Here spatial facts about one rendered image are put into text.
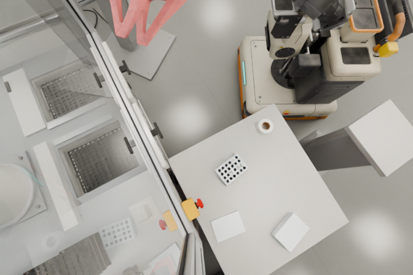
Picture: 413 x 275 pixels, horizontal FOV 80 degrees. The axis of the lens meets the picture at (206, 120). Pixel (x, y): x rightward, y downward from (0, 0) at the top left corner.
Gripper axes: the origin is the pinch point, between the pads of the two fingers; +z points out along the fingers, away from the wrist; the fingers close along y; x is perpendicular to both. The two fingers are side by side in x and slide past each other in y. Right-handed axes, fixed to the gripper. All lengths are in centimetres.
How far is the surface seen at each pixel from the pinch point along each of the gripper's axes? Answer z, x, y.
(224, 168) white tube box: 38, -7, -78
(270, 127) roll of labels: 16, 4, -92
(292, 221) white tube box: 48, 27, -83
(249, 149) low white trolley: 28, -1, -88
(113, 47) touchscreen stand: 2, -144, -131
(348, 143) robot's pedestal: 14, 40, -129
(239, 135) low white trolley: 24, -8, -88
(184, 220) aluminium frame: 50, -6, -49
